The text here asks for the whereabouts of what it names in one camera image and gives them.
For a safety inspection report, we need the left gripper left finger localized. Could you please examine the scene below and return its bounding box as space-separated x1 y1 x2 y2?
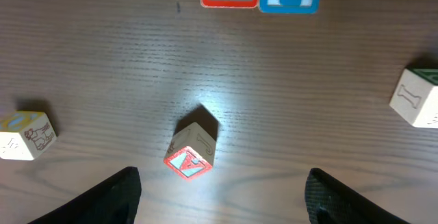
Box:
31 166 142 224

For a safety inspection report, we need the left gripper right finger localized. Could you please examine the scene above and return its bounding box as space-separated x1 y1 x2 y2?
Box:
305 168 409 224

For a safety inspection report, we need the red letter A block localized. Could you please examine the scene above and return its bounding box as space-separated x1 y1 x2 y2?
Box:
164 122 216 181

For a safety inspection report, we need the green edged picture block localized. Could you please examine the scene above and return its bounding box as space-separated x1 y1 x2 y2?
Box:
1 111 57 161

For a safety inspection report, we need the red edged picture block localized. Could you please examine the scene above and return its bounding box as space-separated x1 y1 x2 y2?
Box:
389 68 437 129

